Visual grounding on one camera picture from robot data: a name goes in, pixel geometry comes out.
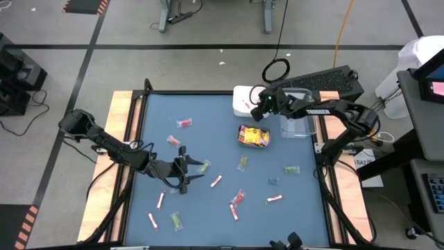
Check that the black desk base beam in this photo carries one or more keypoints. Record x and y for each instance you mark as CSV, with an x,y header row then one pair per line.
x,y
388,161

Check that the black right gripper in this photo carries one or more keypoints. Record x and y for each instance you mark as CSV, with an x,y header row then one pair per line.
x,y
274,102

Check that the grey keyboard desk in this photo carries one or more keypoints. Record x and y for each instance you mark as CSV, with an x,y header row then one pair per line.
x,y
416,166

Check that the small teal plastic bin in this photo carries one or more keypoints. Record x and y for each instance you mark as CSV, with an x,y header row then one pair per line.
x,y
266,129

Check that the clear plastic bin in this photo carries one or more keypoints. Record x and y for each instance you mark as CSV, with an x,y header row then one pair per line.
x,y
298,128

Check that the white plastic cover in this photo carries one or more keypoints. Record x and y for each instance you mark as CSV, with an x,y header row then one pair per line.
x,y
416,48

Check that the black power strip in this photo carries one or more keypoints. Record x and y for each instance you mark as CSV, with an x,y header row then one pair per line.
x,y
182,17

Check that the black computer tower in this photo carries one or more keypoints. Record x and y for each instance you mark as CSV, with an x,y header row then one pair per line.
x,y
322,81

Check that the red candy in clear wrapper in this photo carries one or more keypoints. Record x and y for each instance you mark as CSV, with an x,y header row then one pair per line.
x,y
173,141
185,122
238,198

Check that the black monitor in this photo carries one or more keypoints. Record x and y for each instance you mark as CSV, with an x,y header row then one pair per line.
x,y
433,66

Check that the white plastic bin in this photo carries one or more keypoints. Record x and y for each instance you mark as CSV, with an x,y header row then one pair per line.
x,y
239,109

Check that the white printed paper sheet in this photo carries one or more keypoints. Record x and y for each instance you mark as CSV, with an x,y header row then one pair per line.
x,y
371,177

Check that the yellow plug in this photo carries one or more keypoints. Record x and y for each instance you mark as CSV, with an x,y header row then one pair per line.
x,y
376,139

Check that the black equipment cart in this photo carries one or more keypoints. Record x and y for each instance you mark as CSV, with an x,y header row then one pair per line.
x,y
17,69

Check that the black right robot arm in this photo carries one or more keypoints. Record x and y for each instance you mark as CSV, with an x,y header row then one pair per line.
x,y
326,112

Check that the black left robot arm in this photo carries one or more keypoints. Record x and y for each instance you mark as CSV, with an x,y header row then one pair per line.
x,y
104,142

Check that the grey desk leg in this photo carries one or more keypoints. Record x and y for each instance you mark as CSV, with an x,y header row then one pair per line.
x,y
267,17
163,21

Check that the black keyboard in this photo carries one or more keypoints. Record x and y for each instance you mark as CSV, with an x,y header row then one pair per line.
x,y
435,192

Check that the wooden table side board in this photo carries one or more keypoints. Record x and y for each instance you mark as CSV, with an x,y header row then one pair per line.
x,y
119,107
350,208

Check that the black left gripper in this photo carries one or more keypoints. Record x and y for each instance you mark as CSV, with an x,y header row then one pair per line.
x,y
166,170

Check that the black pink-screen display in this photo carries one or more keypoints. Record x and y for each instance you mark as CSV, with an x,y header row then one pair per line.
x,y
428,93

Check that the green candy in clear wrapper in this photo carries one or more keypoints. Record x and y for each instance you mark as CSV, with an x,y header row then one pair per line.
x,y
176,221
291,169
243,163
204,166

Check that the grey desk top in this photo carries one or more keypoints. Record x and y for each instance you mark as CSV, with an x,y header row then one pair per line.
x,y
426,132

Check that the black orange-striped floor mat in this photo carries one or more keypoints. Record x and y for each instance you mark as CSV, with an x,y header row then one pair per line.
x,y
10,225
83,6

